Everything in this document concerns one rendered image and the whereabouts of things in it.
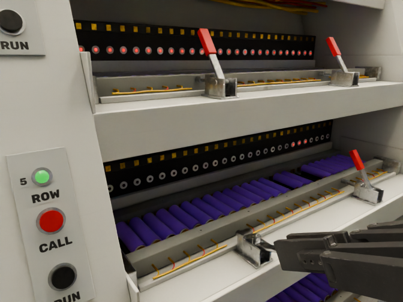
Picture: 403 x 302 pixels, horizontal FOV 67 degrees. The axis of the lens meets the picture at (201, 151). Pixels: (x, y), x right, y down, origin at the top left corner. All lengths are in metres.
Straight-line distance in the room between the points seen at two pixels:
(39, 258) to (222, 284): 0.18
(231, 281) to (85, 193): 0.18
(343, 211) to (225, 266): 0.23
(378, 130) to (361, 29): 0.22
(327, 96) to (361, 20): 0.32
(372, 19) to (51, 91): 0.65
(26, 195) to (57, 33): 0.13
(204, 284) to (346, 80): 0.39
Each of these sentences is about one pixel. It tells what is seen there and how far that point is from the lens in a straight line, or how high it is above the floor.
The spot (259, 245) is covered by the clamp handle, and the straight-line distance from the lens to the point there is 0.37.
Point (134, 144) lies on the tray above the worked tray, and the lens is 0.29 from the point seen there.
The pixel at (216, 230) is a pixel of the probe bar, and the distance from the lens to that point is 0.39.
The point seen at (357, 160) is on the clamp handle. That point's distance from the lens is 0.57.
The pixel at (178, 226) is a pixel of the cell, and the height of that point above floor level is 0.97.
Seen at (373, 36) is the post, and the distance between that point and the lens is 0.76.
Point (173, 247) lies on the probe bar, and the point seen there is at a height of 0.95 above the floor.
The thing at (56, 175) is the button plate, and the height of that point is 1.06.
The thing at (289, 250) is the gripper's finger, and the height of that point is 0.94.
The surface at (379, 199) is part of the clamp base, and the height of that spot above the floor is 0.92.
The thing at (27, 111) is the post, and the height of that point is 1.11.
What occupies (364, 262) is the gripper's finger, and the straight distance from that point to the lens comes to 0.23.
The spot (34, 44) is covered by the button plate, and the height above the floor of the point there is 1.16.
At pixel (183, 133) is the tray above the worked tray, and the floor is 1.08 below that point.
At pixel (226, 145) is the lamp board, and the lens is 0.52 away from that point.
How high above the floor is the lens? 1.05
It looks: level
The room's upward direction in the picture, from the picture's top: 12 degrees counter-clockwise
